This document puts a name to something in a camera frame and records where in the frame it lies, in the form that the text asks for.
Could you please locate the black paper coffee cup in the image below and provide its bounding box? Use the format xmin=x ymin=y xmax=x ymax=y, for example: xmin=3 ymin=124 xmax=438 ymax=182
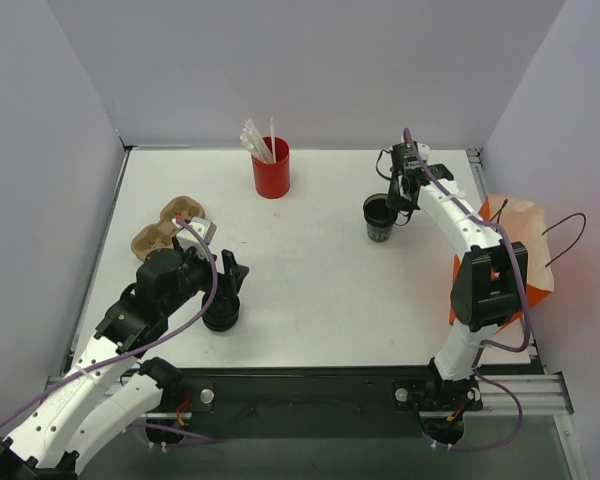
xmin=362 ymin=193 xmax=398 ymax=243

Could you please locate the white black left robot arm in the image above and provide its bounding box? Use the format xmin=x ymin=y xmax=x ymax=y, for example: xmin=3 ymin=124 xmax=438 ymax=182
xmin=0 ymin=247 xmax=249 ymax=479

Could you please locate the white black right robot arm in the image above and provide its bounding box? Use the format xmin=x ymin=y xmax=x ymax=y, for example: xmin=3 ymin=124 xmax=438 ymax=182
xmin=386 ymin=141 xmax=528 ymax=408

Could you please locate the brown cardboard cup carrier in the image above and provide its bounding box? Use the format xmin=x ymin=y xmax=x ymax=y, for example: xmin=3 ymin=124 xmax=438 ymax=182
xmin=130 ymin=195 xmax=206 ymax=262

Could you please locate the stack of black lids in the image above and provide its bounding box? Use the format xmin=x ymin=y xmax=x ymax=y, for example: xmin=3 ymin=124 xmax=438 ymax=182
xmin=202 ymin=296 xmax=240 ymax=332

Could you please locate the red cylindrical straw holder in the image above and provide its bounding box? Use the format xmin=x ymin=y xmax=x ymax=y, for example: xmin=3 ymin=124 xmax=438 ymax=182
xmin=251 ymin=137 xmax=291 ymax=199

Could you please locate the white wrapped straw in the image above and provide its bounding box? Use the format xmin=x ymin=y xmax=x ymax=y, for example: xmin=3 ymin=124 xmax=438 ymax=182
xmin=269 ymin=117 xmax=277 ymax=164

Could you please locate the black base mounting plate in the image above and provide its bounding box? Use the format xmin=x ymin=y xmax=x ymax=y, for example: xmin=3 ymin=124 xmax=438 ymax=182
xmin=141 ymin=366 xmax=482 ymax=446

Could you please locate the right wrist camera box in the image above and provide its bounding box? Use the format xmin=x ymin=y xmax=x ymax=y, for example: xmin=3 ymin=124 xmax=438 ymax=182
xmin=405 ymin=142 xmax=431 ymax=163

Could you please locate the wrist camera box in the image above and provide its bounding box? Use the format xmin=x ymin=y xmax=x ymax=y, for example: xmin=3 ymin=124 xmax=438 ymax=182
xmin=172 ymin=216 xmax=216 ymax=258
xmin=405 ymin=142 xmax=431 ymax=163

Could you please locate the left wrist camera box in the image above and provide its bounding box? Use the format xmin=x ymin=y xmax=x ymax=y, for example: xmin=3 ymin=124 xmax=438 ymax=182
xmin=172 ymin=216 xmax=216 ymax=258

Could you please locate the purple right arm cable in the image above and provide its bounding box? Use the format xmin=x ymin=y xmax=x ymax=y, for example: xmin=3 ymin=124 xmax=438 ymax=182
xmin=402 ymin=127 xmax=536 ymax=451

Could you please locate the aluminium frame rail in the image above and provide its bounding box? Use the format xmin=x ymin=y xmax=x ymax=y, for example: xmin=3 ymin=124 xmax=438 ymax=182
xmin=479 ymin=374 xmax=574 ymax=416

